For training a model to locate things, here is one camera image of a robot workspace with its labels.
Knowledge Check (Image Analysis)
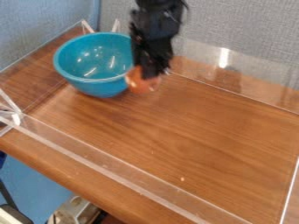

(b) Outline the black chair frame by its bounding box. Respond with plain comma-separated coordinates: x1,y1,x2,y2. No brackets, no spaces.
0,179,34,224

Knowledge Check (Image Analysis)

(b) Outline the blue plastic bowl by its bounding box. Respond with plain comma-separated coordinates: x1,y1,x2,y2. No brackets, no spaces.
52,32,134,98

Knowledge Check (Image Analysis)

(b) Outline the orange toy mushroom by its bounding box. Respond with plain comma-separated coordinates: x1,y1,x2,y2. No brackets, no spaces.
126,66,162,94

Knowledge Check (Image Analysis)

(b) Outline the clear acrylic barrier frame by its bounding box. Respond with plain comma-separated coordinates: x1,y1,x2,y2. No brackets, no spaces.
0,22,299,224

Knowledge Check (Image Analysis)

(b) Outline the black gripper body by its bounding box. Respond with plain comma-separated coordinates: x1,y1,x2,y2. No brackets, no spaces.
130,0,189,59

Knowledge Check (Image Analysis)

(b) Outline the white device under table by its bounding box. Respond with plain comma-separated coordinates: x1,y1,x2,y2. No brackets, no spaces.
47,195,100,224

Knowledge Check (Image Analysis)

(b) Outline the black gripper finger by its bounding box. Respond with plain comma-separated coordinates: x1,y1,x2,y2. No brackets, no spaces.
132,44,146,67
142,51,173,80

